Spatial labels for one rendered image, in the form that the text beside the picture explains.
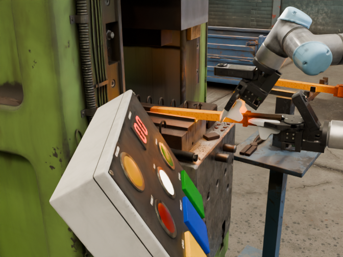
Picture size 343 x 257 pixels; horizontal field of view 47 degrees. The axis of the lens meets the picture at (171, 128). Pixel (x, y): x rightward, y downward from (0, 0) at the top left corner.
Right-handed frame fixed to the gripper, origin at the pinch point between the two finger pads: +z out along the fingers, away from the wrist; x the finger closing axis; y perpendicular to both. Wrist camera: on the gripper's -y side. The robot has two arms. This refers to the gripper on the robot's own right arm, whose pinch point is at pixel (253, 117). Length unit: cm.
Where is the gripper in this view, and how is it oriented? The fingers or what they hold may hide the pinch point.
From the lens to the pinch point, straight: 115.2
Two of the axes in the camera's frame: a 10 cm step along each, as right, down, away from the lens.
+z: -9.1, -1.2, 4.0
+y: 0.3, 9.3, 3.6
